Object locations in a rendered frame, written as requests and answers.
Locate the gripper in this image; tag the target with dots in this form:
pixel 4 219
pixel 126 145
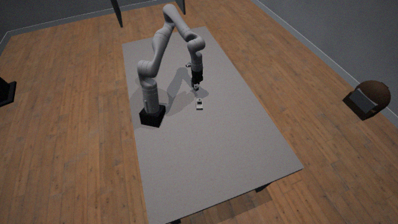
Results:
pixel 197 72

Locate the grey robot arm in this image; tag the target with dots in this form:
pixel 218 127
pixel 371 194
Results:
pixel 147 70

